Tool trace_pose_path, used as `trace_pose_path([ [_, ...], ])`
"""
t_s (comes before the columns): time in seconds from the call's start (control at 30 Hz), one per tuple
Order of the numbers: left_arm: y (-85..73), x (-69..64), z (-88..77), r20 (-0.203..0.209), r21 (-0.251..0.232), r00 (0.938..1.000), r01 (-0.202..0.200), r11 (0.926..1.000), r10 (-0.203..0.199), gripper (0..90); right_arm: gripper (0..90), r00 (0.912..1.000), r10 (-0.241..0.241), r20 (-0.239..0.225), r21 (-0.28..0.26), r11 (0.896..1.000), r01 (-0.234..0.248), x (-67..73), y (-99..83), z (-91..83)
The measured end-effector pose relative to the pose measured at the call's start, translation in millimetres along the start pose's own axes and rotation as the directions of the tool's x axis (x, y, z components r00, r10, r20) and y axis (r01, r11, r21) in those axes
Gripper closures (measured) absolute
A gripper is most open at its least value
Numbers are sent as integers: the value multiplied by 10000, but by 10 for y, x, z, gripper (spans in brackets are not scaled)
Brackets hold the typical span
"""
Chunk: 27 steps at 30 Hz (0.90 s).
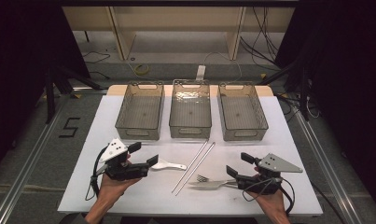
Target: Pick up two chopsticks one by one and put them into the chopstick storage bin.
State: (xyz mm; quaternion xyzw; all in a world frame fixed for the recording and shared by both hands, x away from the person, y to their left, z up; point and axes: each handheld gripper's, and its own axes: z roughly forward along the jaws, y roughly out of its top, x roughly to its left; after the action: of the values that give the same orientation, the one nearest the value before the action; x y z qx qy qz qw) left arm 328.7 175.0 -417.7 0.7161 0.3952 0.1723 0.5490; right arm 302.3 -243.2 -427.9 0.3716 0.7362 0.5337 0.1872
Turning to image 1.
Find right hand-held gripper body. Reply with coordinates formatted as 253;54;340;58
236;152;304;195

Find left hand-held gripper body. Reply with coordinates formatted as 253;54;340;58
94;138;151;182

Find white spoon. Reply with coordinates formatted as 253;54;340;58
151;158;188;171

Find metal fork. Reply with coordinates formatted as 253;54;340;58
196;174;239;185

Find smoky clear plastic basket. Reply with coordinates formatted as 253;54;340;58
115;81;165;141
216;81;270;142
169;78;213;140

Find person's left hand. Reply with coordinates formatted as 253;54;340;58
98;173;143;204

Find person's right hand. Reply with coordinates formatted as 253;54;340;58
246;189;288;217

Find white table board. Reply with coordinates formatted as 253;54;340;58
57;94;324;217

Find black metal stand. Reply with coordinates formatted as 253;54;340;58
44;63;104;124
258;59;312;121

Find white power strip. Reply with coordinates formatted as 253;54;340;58
195;64;207;82

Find light wooden shelf unit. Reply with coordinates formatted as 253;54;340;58
62;6;296;62

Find left hand-held gripper cable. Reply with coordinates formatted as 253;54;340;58
84;145;111;202

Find hand-held gripper cable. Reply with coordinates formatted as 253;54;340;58
242;176;297;217
84;145;111;202

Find right hand-held gripper cable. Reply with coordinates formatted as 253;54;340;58
242;176;297;217

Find aluminium floor rail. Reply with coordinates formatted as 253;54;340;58
287;102;364;224
0;92;72;224

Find tangled cables beside table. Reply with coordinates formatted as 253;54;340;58
276;92;321;123

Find yellow cable coil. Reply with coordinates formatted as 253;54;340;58
133;63;151;77

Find white cable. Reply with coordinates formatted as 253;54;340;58
203;50;244;84

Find thin black floor cable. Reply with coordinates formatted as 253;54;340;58
81;50;112;80

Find black cable bundle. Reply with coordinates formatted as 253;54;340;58
239;7;282;71

